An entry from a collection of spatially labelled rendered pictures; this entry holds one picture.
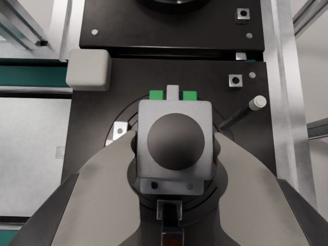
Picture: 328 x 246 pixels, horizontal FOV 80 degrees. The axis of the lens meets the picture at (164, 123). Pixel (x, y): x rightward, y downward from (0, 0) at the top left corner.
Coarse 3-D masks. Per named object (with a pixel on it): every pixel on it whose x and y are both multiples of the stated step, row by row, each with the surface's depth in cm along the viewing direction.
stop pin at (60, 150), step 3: (57, 147) 23; (60, 147) 23; (63, 147) 23; (57, 150) 23; (60, 150) 23; (63, 150) 23; (57, 153) 23; (60, 153) 23; (63, 153) 23; (57, 156) 23; (60, 156) 23; (63, 156) 23
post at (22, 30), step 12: (0, 0) 20; (12, 0) 21; (0, 12) 20; (12, 12) 21; (24, 12) 23; (0, 24) 22; (12, 24) 22; (24, 24) 23; (36, 24) 25; (12, 36) 24; (24, 36) 24; (36, 36) 26; (24, 48) 26; (36, 48) 26
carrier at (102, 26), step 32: (96, 0) 27; (128, 0) 27; (160, 0) 24; (192, 0) 25; (224, 0) 27; (256, 0) 27; (96, 32) 25; (128, 32) 26; (160, 32) 26; (192, 32) 26; (224, 32) 26; (256, 32) 26
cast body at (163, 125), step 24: (168, 96) 16; (144, 120) 11; (168, 120) 10; (192, 120) 10; (144, 144) 11; (168, 144) 10; (192, 144) 10; (144, 168) 11; (168, 168) 10; (192, 168) 11; (144, 192) 13; (168, 192) 13; (192, 192) 13
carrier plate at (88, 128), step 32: (128, 64) 25; (160, 64) 25; (192, 64) 25; (224, 64) 25; (256, 64) 25; (96, 96) 24; (128, 96) 24; (224, 96) 24; (256, 96) 24; (96, 128) 23; (256, 128) 23; (64, 160) 22; (192, 224) 21
